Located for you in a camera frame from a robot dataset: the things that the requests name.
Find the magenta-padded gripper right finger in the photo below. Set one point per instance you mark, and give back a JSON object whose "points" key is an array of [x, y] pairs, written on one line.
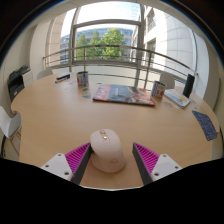
{"points": [[166, 165]]}

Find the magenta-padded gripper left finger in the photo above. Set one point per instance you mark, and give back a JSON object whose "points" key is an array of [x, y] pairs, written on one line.
{"points": [[56, 165]]}

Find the pale pink computer mouse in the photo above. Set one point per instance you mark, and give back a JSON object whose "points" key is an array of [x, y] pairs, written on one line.
{"points": [[107, 151]]}

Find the blue patterned mouse pad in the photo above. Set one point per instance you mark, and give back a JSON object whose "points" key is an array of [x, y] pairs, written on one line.
{"points": [[205, 125]]}

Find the white chair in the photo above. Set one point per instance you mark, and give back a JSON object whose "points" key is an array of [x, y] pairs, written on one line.
{"points": [[167, 79], [9, 125], [44, 73]]}

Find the light blue illustrated magazine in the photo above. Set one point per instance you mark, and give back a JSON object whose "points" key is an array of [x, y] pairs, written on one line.
{"points": [[178, 97]]}

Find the tall black cylinder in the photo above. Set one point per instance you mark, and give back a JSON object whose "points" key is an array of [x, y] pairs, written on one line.
{"points": [[188, 85]]}

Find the colourful red-blue magazine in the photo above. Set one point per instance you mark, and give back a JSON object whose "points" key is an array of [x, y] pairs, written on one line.
{"points": [[123, 94]]}

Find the small blue box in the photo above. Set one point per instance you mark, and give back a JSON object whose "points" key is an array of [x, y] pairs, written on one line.
{"points": [[62, 78]]}

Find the black and white printer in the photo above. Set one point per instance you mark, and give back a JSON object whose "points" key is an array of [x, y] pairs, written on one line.
{"points": [[16, 81]]}

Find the metal balcony railing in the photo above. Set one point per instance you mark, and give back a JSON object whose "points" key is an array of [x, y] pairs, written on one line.
{"points": [[100, 47]]}

